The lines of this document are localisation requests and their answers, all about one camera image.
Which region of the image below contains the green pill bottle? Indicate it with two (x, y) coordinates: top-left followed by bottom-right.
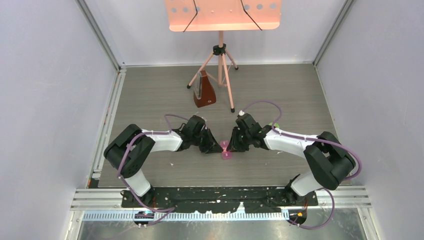
(268, 122), (280, 129)

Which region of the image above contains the pink music stand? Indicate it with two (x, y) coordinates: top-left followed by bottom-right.
(164, 0), (283, 112)

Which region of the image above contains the brown wooden metronome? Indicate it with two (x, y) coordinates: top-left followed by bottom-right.
(192, 70), (217, 108)

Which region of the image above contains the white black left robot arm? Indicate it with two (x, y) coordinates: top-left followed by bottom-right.
(103, 115), (224, 207)

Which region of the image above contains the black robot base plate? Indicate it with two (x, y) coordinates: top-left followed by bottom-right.
(139, 186), (318, 214)

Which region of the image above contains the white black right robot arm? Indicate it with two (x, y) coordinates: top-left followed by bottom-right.
(226, 113), (357, 205)

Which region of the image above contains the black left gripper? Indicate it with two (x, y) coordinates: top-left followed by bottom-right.
(191, 127), (223, 155)

